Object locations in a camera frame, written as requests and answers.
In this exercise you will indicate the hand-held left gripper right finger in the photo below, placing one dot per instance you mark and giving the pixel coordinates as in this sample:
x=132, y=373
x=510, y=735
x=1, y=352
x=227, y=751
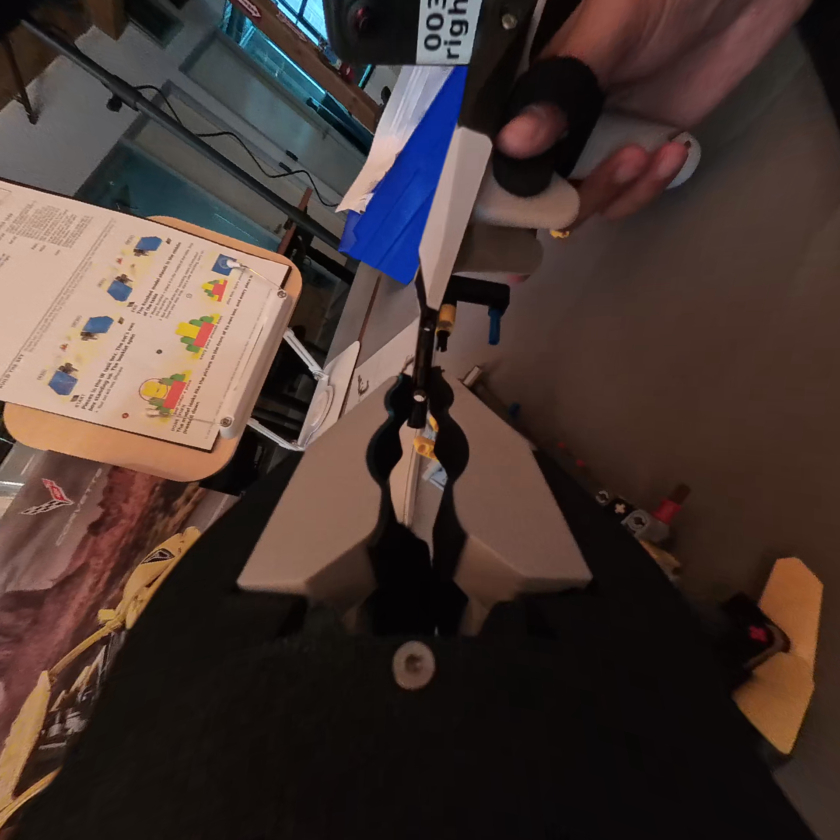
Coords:
x=518, y=512

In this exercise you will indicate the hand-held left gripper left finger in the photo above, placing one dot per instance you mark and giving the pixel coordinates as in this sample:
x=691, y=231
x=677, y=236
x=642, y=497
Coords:
x=315, y=512

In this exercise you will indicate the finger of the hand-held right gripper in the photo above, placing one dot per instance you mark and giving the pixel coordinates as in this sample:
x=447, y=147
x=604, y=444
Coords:
x=453, y=197

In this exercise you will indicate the black lego beam yellow axle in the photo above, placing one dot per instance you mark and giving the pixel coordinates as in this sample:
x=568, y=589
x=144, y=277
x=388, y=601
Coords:
x=423, y=354

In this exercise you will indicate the lego car model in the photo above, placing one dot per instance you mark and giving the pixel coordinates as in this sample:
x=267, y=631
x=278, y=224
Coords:
x=791, y=610

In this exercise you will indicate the printed lego set box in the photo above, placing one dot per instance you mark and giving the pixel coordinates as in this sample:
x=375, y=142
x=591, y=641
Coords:
x=79, y=558

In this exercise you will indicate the person's right hand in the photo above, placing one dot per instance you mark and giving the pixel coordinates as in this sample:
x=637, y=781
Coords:
x=689, y=52

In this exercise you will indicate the blue plastic bin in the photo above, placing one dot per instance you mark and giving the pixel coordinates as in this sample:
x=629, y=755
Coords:
x=407, y=216

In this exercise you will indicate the printed instruction sheet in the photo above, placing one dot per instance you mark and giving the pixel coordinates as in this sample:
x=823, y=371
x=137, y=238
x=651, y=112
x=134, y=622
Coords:
x=131, y=315

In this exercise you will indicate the black metal pole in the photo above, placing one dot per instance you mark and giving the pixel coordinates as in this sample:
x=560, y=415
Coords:
x=164, y=124

